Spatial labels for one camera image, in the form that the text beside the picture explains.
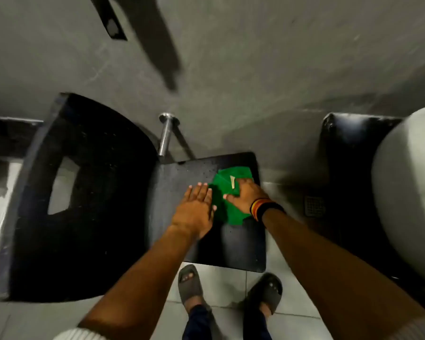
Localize person's left hand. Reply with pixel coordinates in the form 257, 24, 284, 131
169, 183, 217, 241

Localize person's right hand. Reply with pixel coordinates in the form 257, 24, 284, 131
223, 177, 270, 215

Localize green paper sheet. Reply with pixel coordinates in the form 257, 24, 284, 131
208, 166, 255, 225

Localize person's right forearm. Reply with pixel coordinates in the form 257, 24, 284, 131
262, 208, 425, 340

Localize person's left forearm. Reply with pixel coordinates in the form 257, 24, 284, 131
77, 225, 207, 340

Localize striped black wristband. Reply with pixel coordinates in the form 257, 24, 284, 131
249, 197, 286, 229

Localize metal chair support tube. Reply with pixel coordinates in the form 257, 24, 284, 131
157, 112, 180, 158

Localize grey slide sandal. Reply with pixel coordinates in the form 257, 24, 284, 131
177, 264, 213, 313
245, 273, 283, 316

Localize square floor drain grate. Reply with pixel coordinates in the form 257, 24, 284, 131
304, 195, 327, 219

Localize black chair with writing tablet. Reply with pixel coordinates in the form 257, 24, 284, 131
0, 92, 267, 303

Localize dark blue trousers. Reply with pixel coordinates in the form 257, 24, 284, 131
182, 304, 274, 340

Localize black padded chair seat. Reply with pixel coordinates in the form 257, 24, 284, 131
318, 112, 425, 314

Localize white sleeve cuff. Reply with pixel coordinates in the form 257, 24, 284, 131
52, 327, 108, 340
385, 314, 425, 340

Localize dark furniture frame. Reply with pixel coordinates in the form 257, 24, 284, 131
0, 109, 44, 199

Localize black flat bracket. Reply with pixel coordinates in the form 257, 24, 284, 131
88, 0, 128, 42

